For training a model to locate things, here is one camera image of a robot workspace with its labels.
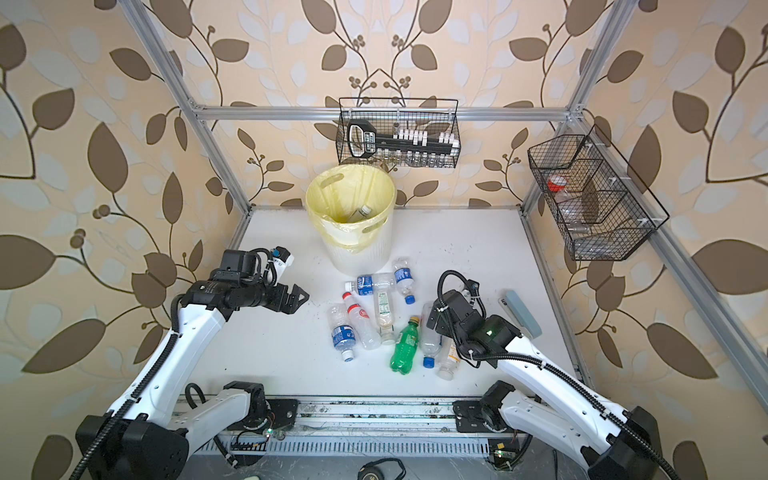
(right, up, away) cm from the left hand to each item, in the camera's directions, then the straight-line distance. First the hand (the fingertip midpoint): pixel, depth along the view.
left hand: (287, 288), depth 78 cm
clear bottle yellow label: (+43, -19, +1) cm, 47 cm away
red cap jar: (+73, +28, +2) cm, 78 cm away
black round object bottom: (+24, -39, -13) cm, 47 cm away
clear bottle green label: (+17, +22, +25) cm, 37 cm away
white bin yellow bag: (+13, +24, +27) cm, 38 cm away
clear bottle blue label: (+14, -13, +4) cm, 20 cm away
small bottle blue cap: (+32, 0, +18) cm, 36 cm away
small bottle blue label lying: (+24, -2, +16) cm, 29 cm away
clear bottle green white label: (+25, -5, +12) cm, 29 cm away
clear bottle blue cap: (+39, -16, +6) cm, 42 cm away
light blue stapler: (+65, -9, +8) cm, 67 cm away
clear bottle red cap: (+19, -12, +8) cm, 24 cm away
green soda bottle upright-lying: (+32, -17, +2) cm, 36 cm away
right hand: (+42, -9, +1) cm, 43 cm away
